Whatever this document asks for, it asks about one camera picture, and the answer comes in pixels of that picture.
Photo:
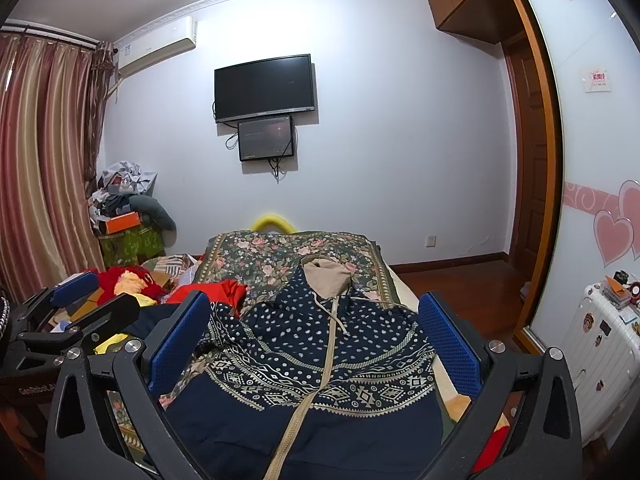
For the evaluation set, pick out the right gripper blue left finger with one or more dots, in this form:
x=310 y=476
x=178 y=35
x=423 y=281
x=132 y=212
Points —
x=172 y=341

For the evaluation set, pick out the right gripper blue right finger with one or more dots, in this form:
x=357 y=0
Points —
x=456 y=342

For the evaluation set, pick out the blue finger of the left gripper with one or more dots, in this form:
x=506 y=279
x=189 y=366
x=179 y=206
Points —
x=74 y=288
x=109 y=319

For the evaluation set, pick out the navy patterned hooded jacket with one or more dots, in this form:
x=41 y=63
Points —
x=386 y=420

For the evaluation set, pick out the yellow garment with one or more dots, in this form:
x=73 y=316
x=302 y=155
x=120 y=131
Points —
x=143 y=301

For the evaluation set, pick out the red plush toy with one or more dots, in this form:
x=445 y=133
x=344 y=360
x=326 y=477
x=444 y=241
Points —
x=132 y=280

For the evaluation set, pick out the green storage box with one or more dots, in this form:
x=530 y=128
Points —
x=131 y=247

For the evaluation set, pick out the patchwork pillow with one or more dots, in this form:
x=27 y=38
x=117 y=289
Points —
x=181 y=268

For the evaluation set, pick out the red folded garment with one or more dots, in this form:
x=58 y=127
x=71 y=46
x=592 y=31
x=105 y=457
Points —
x=229 y=292

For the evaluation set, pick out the orange box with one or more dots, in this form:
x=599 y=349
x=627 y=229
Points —
x=122 y=222

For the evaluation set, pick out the grey pillow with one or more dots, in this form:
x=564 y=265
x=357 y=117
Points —
x=152 y=212

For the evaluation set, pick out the floral green bedspread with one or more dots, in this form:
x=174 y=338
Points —
x=295 y=259

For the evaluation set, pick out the pile of clutter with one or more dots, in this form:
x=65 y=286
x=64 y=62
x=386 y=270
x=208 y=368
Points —
x=116 y=185

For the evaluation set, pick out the white suitcase with stickers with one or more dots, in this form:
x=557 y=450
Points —
x=601 y=349

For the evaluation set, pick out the striped pink curtain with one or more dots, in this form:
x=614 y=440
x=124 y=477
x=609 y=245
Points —
x=53 y=99

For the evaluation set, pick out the brown wooden door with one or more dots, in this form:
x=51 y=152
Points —
x=531 y=142

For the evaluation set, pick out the white air conditioner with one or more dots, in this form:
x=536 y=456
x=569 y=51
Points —
x=157 y=46

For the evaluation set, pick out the white sliding wardrobe door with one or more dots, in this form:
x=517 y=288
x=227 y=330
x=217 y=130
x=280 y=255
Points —
x=595 y=65

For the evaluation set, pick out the wooden overhead cabinet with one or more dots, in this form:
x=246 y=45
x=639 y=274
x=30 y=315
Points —
x=491 y=21

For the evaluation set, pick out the white wall socket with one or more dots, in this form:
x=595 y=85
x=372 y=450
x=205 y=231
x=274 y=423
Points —
x=430 y=240

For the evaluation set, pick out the small black wall monitor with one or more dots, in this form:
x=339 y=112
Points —
x=266 y=138

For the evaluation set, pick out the black wall television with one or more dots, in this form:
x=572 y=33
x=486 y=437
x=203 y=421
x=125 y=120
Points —
x=263 y=88

